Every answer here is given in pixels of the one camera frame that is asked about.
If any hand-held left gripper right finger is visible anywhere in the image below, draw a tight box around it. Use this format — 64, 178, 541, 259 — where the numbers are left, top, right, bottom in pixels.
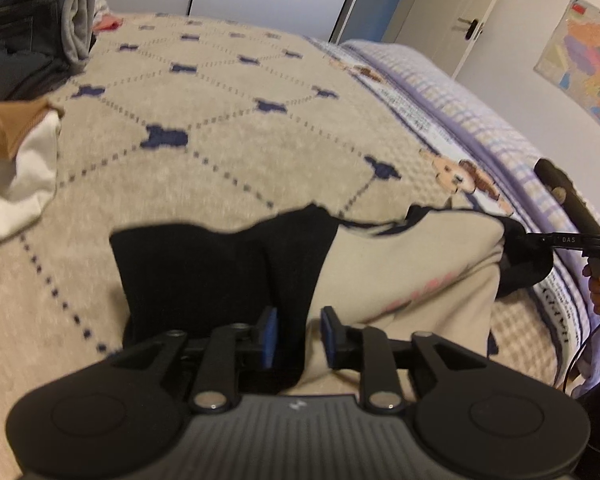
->
321, 306, 476, 413

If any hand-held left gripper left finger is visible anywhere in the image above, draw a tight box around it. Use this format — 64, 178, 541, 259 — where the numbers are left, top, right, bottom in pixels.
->
112, 306, 281, 413

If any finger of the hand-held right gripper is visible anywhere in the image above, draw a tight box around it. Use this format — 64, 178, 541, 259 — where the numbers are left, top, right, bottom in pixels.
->
534, 158, 600, 238
522, 231, 600, 255

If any black and beige bear shirt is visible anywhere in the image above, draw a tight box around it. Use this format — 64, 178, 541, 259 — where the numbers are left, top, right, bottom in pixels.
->
109, 202, 553, 397

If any purple plaid quilt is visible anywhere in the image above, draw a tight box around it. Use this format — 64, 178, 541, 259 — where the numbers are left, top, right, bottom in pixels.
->
340, 40, 600, 396

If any beige bear print blanket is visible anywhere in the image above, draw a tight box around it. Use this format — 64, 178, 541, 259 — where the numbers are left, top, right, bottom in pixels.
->
0, 12, 578, 480

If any white garment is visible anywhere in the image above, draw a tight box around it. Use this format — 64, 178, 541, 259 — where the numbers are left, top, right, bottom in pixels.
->
0, 110, 63, 243

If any tan garment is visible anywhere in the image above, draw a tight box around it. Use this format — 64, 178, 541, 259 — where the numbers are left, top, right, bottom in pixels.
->
0, 97, 65, 161

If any pink cloth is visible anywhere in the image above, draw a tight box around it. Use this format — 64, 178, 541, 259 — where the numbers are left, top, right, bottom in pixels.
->
92, 14, 124, 32

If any dark grey garment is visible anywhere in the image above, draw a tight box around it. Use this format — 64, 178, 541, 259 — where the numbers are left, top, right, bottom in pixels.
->
0, 45, 81, 103

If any folded grey garment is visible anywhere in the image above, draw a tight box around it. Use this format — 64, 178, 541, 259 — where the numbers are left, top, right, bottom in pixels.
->
55, 0, 101, 73

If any black cable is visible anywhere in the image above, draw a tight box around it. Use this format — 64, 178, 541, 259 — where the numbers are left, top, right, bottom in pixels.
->
560, 305, 600, 393

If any colourful wall map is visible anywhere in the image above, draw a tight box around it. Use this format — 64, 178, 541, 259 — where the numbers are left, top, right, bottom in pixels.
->
534, 0, 600, 142

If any black door handle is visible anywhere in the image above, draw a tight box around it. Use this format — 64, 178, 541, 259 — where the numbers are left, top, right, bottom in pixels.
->
456, 16, 484, 42

